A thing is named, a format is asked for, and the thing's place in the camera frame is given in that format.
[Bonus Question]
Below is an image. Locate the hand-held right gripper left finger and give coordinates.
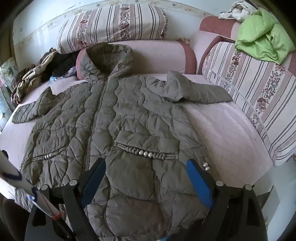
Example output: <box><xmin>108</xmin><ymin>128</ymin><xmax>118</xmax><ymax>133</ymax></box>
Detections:
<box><xmin>25</xmin><ymin>159</ymin><xmax>107</xmax><ymax>241</ymax></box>

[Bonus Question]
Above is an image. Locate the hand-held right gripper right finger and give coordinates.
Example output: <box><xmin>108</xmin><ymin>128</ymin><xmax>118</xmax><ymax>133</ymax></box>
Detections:
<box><xmin>186</xmin><ymin>159</ymin><xmax>269</xmax><ymax>241</ymax></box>

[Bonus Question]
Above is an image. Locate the olive quilted jacket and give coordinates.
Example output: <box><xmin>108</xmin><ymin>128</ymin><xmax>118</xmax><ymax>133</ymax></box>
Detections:
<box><xmin>11</xmin><ymin>42</ymin><xmax>233</xmax><ymax>241</ymax></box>

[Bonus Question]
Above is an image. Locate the dark clothes pile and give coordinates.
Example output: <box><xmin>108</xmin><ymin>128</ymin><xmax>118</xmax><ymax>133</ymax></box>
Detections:
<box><xmin>44</xmin><ymin>52</ymin><xmax>80</xmax><ymax>78</ymax></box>

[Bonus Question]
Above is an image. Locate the white printed tube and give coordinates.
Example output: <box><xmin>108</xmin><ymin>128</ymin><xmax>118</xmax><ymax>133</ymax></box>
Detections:
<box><xmin>0</xmin><ymin>150</ymin><xmax>62</xmax><ymax>220</ymax></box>

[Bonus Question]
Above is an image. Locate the brown patterned cloth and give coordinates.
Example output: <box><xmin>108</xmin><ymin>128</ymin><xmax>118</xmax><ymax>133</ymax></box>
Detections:
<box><xmin>11</xmin><ymin>49</ymin><xmax>58</xmax><ymax>103</ymax></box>

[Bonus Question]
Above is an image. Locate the pink bolster cushion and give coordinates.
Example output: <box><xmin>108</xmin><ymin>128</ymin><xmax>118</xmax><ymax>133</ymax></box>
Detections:
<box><xmin>76</xmin><ymin>40</ymin><xmax>197</xmax><ymax>80</ymax></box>

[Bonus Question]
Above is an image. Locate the floral picture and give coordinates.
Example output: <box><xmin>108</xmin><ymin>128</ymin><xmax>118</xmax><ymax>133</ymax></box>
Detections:
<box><xmin>0</xmin><ymin>57</ymin><xmax>20</xmax><ymax>93</ymax></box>

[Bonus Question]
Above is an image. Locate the green crumpled cloth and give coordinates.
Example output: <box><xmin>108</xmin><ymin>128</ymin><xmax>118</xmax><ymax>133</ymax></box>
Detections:
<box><xmin>235</xmin><ymin>9</ymin><xmax>296</xmax><ymax>65</ymax></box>

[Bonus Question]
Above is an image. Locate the brown pink sofa armrest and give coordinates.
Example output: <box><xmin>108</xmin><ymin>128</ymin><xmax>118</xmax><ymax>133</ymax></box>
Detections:
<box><xmin>199</xmin><ymin>16</ymin><xmax>243</xmax><ymax>44</ymax></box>

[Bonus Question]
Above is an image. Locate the long striped floral cushion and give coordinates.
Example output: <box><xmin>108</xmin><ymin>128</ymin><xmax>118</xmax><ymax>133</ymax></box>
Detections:
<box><xmin>56</xmin><ymin>4</ymin><xmax>169</xmax><ymax>54</ymax></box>

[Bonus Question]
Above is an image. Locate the white floral cloth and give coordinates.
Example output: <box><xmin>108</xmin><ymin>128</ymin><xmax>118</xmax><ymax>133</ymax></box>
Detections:
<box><xmin>218</xmin><ymin>0</ymin><xmax>257</xmax><ymax>20</ymax></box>

